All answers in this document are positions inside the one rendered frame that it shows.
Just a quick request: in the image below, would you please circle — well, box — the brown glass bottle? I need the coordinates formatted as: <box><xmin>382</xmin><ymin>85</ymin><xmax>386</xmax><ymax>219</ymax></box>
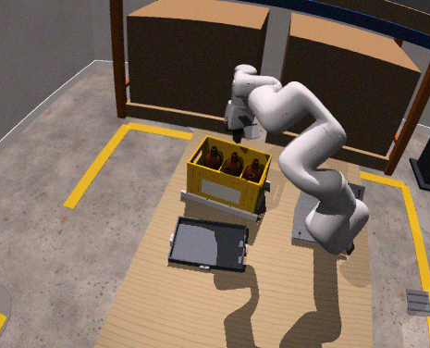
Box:
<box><xmin>224</xmin><ymin>152</ymin><xmax>242</xmax><ymax>177</ymax></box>
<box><xmin>243</xmin><ymin>158</ymin><xmax>263</xmax><ymax>183</ymax></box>
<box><xmin>245</xmin><ymin>172</ymin><xmax>256</xmax><ymax>183</ymax></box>

